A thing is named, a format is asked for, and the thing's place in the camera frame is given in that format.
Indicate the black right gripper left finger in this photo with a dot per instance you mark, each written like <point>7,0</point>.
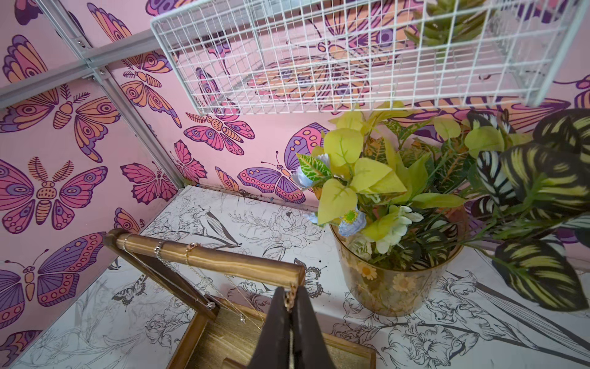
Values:
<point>273,348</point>

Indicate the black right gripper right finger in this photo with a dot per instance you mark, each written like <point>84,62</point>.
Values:
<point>309,348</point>

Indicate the wooden jewelry display stand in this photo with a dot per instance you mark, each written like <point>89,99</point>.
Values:
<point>230,295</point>

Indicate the artificial plant in gold pot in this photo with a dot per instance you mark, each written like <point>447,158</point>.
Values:
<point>401,209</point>

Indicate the small succulent in basket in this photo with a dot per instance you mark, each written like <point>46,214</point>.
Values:
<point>448,23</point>

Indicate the white wire wall basket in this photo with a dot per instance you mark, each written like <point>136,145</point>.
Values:
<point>279,57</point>

